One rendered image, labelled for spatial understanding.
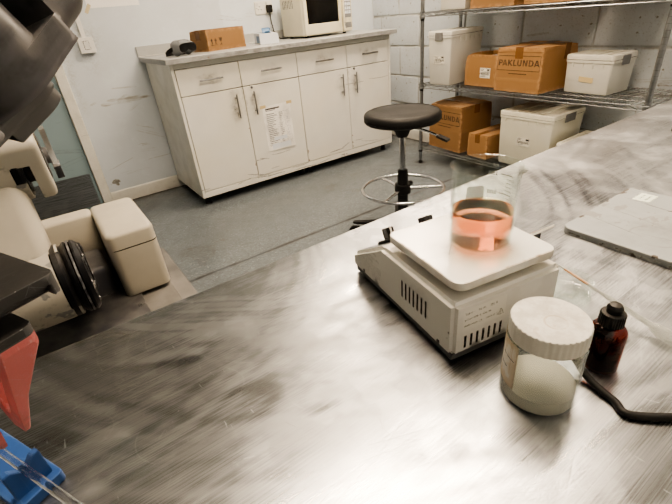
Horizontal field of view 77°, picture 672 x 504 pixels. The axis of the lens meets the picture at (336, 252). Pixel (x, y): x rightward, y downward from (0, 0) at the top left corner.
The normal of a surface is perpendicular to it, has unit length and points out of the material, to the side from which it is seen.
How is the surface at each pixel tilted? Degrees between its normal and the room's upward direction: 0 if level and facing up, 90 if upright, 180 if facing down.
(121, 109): 90
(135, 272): 90
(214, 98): 90
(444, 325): 90
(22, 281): 1
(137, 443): 0
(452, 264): 0
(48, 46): 77
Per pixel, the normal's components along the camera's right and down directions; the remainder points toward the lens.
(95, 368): -0.08, -0.86
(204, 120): 0.58, 0.36
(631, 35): -0.81, 0.35
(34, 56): 0.93, -0.17
